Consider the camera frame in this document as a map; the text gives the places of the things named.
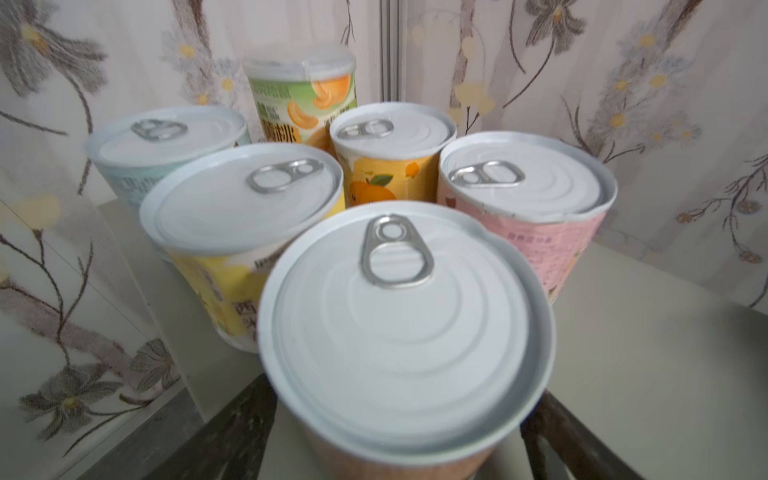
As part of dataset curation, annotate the green orange peach can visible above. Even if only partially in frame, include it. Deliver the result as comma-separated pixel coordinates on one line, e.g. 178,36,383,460
243,43,357,154

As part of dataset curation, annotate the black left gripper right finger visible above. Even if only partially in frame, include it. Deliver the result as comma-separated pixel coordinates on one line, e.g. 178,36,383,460
520,391,640,479

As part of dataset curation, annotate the pink label can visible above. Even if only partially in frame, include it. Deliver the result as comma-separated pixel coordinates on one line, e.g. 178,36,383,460
437,131,618,300

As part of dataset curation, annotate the grey metal cabinet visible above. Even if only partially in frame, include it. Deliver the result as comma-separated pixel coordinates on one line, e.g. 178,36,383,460
87,201,767,479

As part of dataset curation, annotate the yellow label can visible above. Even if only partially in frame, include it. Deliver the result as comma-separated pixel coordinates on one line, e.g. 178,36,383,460
329,102,457,207
139,143,346,353

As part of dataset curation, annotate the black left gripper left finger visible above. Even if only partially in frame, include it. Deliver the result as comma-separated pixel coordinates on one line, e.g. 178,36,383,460
146,374,277,479

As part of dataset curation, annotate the white blue label can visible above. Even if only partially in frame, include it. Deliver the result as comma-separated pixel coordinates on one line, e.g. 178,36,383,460
84,106,251,212

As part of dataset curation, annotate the salmon label can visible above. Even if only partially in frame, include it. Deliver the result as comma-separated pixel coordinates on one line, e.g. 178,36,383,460
257,201,556,479

